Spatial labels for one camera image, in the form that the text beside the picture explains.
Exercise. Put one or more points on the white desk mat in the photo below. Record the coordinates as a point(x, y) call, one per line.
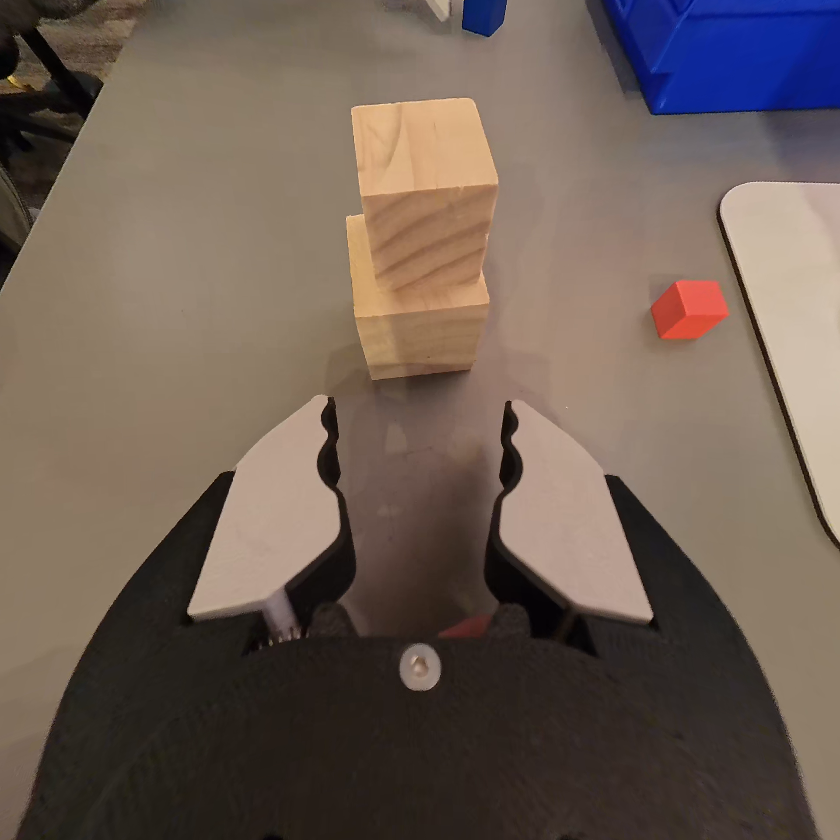
point(794, 295)

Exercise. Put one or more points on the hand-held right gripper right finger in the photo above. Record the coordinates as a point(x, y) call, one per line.
point(564, 525)

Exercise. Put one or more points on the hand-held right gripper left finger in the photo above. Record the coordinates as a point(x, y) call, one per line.
point(275, 518)

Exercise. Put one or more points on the small red wooden cube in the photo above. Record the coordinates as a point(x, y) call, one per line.
point(686, 312)

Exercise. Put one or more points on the small blue wooden cube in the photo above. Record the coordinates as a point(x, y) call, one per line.
point(484, 16)

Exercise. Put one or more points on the large blue plastic bin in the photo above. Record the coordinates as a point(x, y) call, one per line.
point(735, 52)

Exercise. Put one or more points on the large natural wooden cube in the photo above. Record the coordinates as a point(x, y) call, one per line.
point(420, 334)
point(420, 170)

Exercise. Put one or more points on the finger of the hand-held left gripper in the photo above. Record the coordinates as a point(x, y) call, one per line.
point(442, 8)

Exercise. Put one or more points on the black office chair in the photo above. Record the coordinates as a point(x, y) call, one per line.
point(46, 79)

